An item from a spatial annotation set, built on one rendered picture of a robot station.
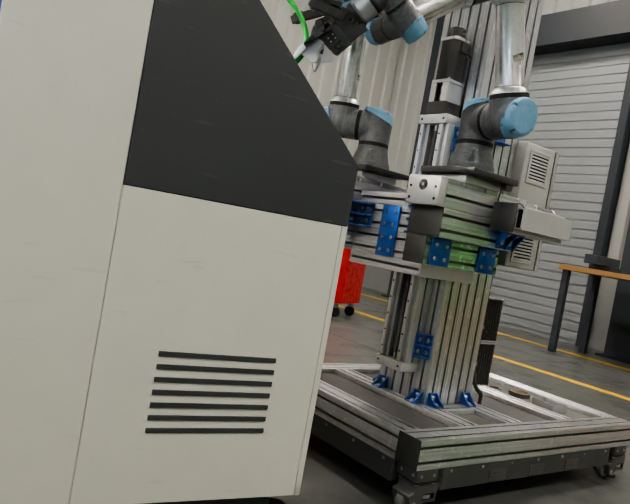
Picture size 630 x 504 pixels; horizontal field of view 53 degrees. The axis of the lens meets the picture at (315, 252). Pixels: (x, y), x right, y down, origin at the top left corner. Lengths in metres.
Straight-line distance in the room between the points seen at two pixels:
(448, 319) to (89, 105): 1.44
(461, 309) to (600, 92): 6.38
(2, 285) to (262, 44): 0.78
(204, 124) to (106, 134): 0.22
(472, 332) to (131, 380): 1.36
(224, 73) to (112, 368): 0.71
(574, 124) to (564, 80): 0.63
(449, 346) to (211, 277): 1.11
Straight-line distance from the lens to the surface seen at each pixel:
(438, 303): 2.28
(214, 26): 1.52
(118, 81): 1.44
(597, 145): 8.32
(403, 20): 1.81
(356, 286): 6.23
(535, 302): 8.39
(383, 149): 2.42
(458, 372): 2.42
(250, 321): 1.55
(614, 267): 6.96
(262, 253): 1.54
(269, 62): 1.55
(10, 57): 1.42
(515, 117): 1.96
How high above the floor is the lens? 0.76
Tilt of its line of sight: 2 degrees down
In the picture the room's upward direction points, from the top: 10 degrees clockwise
